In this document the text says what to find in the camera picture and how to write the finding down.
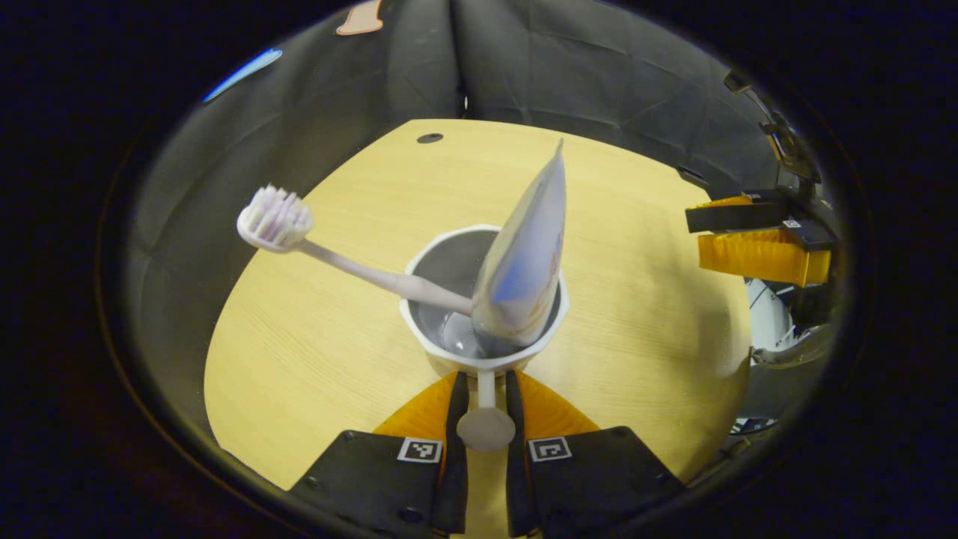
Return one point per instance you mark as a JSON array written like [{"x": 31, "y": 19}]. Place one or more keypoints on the pale pink toothbrush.
[{"x": 277, "y": 221}]

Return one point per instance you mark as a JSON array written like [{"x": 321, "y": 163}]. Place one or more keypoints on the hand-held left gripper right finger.
[{"x": 518, "y": 464}]

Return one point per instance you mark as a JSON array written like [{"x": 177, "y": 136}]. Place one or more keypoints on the white toothpaste tube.
[{"x": 524, "y": 262}]

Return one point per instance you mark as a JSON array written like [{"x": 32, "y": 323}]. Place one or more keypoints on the black backdrop cloth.
[{"x": 599, "y": 75}]

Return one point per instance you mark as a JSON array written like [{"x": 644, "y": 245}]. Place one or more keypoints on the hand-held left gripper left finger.
[{"x": 456, "y": 464}]

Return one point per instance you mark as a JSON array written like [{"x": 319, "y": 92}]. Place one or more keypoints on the metal backdrop stand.
[{"x": 786, "y": 146}]

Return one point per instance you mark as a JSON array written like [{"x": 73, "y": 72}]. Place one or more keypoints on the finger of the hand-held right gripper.
[
  {"x": 756, "y": 258},
  {"x": 733, "y": 218}
]

